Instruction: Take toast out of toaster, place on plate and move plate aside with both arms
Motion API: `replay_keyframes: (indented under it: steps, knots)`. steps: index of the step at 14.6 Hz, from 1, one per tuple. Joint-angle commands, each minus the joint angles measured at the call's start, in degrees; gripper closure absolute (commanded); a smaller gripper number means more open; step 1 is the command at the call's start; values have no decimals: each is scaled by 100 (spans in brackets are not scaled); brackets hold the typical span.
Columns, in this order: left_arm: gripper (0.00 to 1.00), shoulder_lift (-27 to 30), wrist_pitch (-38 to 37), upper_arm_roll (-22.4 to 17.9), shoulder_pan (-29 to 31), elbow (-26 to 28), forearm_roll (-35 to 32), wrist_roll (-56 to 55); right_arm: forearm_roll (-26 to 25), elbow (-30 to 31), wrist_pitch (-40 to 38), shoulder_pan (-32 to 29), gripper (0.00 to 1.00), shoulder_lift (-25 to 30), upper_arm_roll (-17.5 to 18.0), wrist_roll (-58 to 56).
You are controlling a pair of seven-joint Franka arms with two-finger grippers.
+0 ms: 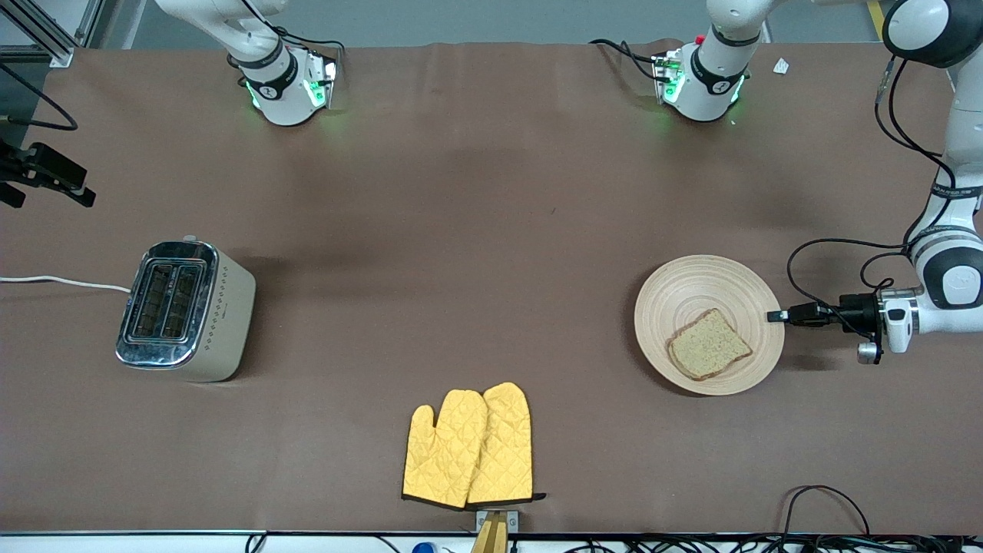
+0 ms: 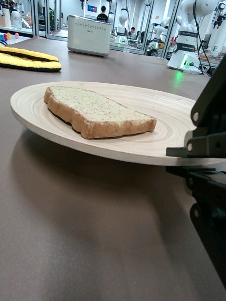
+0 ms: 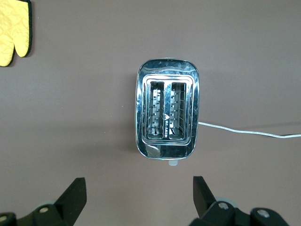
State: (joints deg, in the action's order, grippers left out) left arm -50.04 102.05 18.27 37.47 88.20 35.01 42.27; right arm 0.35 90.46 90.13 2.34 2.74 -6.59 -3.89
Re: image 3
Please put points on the yellow quilted oven mitt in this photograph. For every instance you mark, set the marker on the yellow quilted oven mitt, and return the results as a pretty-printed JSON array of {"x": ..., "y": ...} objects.
[{"x": 14, "y": 28}]

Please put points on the silver beige two-slot toaster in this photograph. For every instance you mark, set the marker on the silver beige two-slot toaster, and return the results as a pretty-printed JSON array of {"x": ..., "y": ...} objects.
[{"x": 167, "y": 68}]

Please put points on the brown table cover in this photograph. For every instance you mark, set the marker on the brown table cover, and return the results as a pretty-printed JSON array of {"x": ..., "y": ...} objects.
[{"x": 70, "y": 117}]

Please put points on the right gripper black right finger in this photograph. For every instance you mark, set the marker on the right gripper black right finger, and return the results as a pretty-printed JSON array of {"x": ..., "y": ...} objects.
[{"x": 218, "y": 215}]

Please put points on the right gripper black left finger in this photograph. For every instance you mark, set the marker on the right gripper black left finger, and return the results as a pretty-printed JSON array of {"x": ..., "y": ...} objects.
[{"x": 54, "y": 214}]

